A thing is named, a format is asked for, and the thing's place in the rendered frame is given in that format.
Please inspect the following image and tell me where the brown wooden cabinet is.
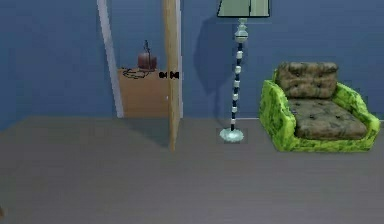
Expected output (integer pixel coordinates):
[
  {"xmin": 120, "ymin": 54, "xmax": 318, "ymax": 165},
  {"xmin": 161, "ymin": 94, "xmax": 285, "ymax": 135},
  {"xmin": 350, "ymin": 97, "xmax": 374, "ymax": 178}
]
[{"xmin": 117, "ymin": 67, "xmax": 170, "ymax": 119}]

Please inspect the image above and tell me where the green armchair with brown cushions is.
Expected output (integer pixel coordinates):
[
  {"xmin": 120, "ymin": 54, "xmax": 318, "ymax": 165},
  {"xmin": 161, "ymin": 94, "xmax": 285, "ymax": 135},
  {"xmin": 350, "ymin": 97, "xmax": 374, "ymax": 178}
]
[{"xmin": 258, "ymin": 61, "xmax": 381, "ymax": 153}]

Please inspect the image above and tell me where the black coiled cable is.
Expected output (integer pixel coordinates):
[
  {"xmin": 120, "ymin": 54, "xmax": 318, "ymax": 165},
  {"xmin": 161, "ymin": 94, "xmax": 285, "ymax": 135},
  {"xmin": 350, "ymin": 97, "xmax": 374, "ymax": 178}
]
[{"xmin": 121, "ymin": 67, "xmax": 151, "ymax": 80}]

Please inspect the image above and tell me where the light wooden room door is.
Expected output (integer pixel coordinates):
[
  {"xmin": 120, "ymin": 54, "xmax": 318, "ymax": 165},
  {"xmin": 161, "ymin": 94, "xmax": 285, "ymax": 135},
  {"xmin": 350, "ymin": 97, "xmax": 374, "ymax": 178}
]
[{"xmin": 162, "ymin": 0, "xmax": 182, "ymax": 154}]

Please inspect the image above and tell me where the black door handle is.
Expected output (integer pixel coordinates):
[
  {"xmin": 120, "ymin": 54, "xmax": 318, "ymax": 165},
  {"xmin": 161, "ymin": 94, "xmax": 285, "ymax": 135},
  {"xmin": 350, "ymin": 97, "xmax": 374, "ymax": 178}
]
[{"xmin": 158, "ymin": 70, "xmax": 181, "ymax": 80}]

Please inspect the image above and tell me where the floor lamp with pale shade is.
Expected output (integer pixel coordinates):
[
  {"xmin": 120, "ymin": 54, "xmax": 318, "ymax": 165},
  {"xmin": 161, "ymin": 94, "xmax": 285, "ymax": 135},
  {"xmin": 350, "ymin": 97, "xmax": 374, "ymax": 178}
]
[{"xmin": 216, "ymin": 0, "xmax": 271, "ymax": 144}]

